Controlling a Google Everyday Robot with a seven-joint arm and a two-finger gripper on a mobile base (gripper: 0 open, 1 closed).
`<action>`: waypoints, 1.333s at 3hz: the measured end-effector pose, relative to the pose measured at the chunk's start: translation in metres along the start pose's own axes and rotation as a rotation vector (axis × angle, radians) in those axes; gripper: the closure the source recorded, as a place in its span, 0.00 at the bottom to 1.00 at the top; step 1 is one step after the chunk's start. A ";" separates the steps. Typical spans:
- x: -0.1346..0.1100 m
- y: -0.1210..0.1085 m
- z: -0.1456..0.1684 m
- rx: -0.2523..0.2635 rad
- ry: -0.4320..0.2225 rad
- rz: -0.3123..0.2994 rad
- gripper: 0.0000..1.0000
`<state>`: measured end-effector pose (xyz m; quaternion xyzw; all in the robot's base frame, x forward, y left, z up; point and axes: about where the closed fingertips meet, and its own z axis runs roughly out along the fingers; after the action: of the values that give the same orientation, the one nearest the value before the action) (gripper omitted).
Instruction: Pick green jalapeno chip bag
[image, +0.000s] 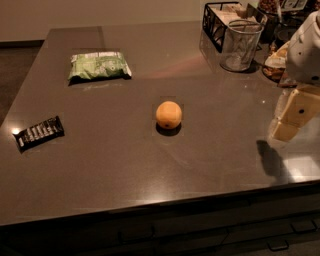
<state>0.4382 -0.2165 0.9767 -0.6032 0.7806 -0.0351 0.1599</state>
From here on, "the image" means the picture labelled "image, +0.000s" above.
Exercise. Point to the dark jar at back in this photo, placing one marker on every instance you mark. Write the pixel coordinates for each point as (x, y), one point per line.
(272, 10)

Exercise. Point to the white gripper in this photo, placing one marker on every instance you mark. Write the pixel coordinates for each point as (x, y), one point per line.
(305, 56)

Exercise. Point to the black snack bar wrapper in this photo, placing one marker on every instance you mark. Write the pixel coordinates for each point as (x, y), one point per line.
(39, 133)

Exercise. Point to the black wire basket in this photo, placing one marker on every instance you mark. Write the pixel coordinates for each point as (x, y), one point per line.
(217, 15)

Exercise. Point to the drawer handle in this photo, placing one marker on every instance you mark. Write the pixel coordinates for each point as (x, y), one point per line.
(304, 226)
(277, 245)
(136, 234)

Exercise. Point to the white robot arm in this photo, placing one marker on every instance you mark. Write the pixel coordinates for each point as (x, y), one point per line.
(303, 59)

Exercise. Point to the wire mesh cup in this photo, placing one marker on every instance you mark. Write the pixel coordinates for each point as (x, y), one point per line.
(240, 44)

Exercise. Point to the glass snack jar black lid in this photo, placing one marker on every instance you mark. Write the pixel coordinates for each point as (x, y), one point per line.
(275, 64)

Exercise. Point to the drawer handle right lower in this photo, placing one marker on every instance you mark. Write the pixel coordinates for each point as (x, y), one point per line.
(277, 245)

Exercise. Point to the drawer handle right upper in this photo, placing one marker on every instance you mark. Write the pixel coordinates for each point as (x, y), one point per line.
(304, 226)

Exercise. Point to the drawer handle left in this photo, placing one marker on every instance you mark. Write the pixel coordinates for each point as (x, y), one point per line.
(136, 234)

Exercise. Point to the green jalapeno chip bag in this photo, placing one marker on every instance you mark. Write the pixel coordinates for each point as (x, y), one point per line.
(99, 65)

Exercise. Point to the orange fruit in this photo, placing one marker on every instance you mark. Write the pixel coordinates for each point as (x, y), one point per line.
(168, 115)

